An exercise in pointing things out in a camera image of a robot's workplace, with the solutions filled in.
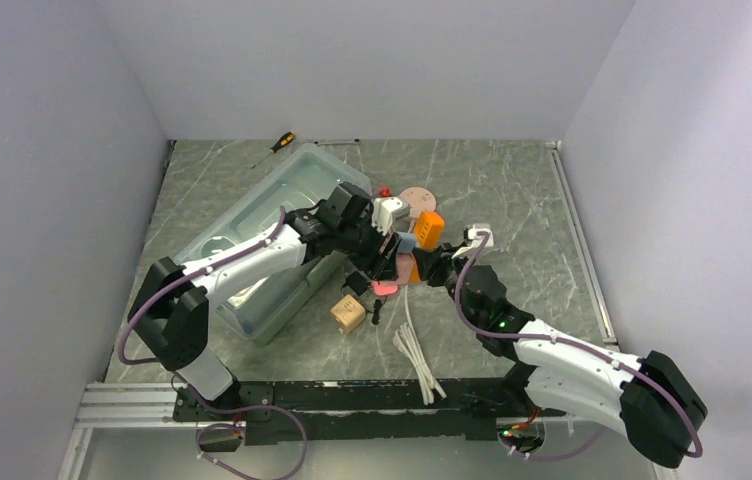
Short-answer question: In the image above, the clear plastic storage box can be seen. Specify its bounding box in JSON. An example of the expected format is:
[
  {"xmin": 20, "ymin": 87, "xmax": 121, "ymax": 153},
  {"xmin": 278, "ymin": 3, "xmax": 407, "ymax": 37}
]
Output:
[{"xmin": 174, "ymin": 145, "xmax": 372, "ymax": 346}]

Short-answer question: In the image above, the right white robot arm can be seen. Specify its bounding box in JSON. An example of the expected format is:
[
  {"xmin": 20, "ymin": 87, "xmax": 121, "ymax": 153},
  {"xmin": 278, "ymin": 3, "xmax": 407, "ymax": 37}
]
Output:
[{"xmin": 413, "ymin": 247, "xmax": 708, "ymax": 468}]

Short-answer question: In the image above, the dark pink plug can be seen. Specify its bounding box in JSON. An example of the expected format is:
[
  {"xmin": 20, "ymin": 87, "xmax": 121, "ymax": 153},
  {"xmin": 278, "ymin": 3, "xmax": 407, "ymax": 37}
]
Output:
[{"xmin": 371, "ymin": 281, "xmax": 399, "ymax": 297}]

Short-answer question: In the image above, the white coiled cable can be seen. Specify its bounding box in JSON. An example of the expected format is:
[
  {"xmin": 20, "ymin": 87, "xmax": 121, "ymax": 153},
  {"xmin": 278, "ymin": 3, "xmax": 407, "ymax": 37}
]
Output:
[{"xmin": 392, "ymin": 286, "xmax": 448, "ymax": 407}]

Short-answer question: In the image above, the blue small adapter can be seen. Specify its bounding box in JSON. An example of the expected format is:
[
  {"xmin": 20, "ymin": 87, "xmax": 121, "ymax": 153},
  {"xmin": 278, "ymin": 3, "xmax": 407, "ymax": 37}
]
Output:
[{"xmin": 397, "ymin": 232, "xmax": 418, "ymax": 254}]

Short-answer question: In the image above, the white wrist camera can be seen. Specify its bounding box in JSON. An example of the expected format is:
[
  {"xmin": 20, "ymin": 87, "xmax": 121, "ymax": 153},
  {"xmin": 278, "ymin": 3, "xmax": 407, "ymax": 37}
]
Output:
[
  {"xmin": 371, "ymin": 196, "xmax": 411, "ymax": 235},
  {"xmin": 452, "ymin": 223, "xmax": 493, "ymax": 259}
]

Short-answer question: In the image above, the aluminium frame rail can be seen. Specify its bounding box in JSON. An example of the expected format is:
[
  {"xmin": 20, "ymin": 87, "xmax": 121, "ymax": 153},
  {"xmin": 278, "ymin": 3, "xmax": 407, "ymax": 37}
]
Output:
[{"xmin": 57, "ymin": 382, "xmax": 182, "ymax": 480}]

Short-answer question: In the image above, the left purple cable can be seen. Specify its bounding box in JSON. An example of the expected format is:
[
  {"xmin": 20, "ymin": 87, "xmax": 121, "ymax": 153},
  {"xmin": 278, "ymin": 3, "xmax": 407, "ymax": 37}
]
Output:
[{"xmin": 116, "ymin": 206, "xmax": 288, "ymax": 367}]

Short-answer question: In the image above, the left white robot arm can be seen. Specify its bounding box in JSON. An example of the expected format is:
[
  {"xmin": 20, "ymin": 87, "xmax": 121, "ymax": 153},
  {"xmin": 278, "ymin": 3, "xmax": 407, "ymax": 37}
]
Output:
[{"xmin": 126, "ymin": 182, "xmax": 411, "ymax": 420}]

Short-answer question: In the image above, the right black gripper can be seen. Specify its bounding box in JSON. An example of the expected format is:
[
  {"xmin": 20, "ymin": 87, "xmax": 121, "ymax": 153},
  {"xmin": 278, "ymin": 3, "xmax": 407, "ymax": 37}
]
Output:
[{"xmin": 416, "ymin": 242, "xmax": 480, "ymax": 326}]

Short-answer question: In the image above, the black power adapter plug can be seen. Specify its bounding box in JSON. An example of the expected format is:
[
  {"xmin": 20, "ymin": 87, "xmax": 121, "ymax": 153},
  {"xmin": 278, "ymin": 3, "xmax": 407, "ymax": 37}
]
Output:
[{"xmin": 341, "ymin": 272, "xmax": 371, "ymax": 298}]

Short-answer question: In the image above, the round pink power socket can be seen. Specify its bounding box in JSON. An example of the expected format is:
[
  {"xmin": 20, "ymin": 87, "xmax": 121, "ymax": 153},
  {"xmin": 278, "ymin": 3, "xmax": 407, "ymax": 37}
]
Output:
[{"xmin": 400, "ymin": 187, "xmax": 437, "ymax": 217}]

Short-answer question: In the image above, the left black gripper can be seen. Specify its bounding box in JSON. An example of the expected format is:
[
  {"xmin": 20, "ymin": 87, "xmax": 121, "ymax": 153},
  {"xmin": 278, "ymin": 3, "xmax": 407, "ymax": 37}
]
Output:
[{"xmin": 335, "ymin": 211, "xmax": 401, "ymax": 280}]

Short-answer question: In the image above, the small orange black screwdriver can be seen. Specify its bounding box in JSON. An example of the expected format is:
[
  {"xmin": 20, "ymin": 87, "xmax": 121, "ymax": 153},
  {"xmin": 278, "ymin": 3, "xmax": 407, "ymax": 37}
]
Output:
[{"xmin": 251, "ymin": 131, "xmax": 296, "ymax": 169}]

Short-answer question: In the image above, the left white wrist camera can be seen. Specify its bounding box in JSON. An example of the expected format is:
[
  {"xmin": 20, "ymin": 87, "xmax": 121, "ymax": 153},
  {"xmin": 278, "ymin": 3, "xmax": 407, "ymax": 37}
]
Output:
[{"xmin": 371, "ymin": 196, "xmax": 411, "ymax": 235}]

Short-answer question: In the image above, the orange power strip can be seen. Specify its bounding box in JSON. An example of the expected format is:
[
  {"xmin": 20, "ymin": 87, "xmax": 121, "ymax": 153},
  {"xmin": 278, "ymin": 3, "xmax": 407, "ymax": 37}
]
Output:
[{"xmin": 410, "ymin": 211, "xmax": 445, "ymax": 251}]

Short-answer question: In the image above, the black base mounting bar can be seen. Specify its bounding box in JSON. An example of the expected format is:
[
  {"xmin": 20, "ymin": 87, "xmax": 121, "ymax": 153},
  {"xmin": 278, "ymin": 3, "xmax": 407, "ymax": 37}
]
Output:
[{"xmin": 172, "ymin": 377, "xmax": 536, "ymax": 446}]

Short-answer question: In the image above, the pink square socket adapter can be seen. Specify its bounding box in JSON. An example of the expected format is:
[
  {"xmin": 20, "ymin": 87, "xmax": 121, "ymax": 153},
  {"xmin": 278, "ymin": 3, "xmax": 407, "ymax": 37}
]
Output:
[{"xmin": 395, "ymin": 254, "xmax": 415, "ymax": 285}]

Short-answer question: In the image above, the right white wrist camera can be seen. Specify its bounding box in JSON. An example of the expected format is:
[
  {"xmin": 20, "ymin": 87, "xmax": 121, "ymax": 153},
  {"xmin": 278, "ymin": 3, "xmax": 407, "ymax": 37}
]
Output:
[{"xmin": 452, "ymin": 223, "xmax": 493, "ymax": 259}]

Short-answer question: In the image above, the beige cube socket adapter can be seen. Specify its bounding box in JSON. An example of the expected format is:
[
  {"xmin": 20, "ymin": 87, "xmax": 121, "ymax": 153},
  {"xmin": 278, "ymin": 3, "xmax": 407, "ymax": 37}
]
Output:
[{"xmin": 330, "ymin": 295, "xmax": 367, "ymax": 334}]

